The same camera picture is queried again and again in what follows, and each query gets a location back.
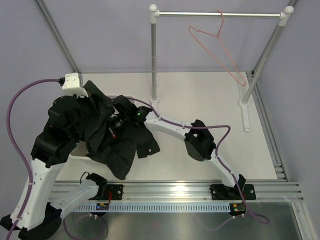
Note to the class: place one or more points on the aluminium frame post right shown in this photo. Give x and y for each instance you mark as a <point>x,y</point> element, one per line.
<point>275,36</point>

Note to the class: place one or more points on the white plastic basket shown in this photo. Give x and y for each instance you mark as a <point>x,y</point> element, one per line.
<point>82,155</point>

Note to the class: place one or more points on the black pinstriped shirt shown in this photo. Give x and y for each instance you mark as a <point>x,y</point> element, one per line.
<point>132,142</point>

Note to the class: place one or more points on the white slotted cable duct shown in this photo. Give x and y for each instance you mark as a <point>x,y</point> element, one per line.
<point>138,207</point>

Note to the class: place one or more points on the pink wire hanger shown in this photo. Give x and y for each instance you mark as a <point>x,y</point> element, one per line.
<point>219,54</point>

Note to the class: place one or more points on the aluminium frame post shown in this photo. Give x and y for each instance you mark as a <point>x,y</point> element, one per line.
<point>48,18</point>
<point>275,36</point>

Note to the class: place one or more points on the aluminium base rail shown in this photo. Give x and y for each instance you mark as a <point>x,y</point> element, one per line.
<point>196,191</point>

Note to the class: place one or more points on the aluminium frame post left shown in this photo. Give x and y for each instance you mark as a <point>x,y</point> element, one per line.
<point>48,18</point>

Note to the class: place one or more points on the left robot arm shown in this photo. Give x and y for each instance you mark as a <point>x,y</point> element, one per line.
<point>35,217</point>

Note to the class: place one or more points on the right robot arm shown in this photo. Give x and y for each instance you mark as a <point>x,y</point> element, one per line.
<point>199,143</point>

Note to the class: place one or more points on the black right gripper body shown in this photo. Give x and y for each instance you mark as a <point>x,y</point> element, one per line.
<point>115,126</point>

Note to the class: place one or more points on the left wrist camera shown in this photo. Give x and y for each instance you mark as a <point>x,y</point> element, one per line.
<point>73,85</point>

